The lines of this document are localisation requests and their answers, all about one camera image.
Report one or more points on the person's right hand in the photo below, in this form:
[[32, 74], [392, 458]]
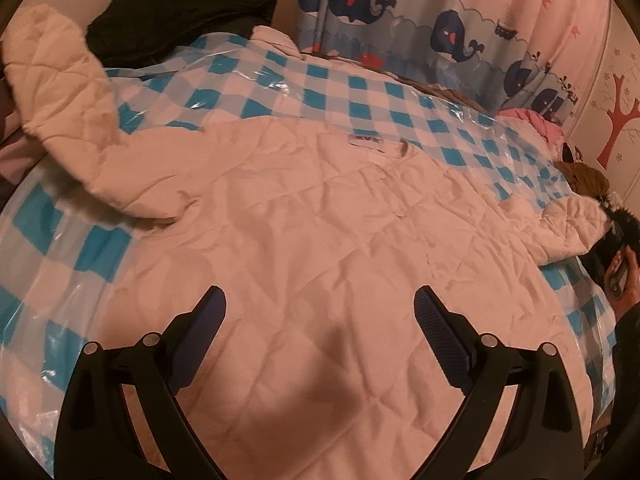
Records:
[[632, 280]]

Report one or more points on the white quilted jacket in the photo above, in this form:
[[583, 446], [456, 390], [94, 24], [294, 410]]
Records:
[[300, 210]]

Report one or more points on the black clothing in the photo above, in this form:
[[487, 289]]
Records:
[[165, 15]]

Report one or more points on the grey cloth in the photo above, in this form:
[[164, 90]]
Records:
[[12, 135]]

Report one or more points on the brown plush toy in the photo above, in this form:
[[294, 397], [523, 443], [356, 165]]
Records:
[[585, 177]]

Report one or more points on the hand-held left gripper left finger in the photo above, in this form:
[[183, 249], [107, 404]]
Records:
[[210, 310]]

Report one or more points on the blue checkered plastic bed cover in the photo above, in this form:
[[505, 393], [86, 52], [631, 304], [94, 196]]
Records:
[[325, 90]]

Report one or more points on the red tree wall sticker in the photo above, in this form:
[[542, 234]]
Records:
[[620, 120]]

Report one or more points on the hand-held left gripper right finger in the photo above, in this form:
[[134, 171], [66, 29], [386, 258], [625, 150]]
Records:
[[440, 330]]

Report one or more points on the pink cloth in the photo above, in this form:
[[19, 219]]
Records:
[[535, 122]]

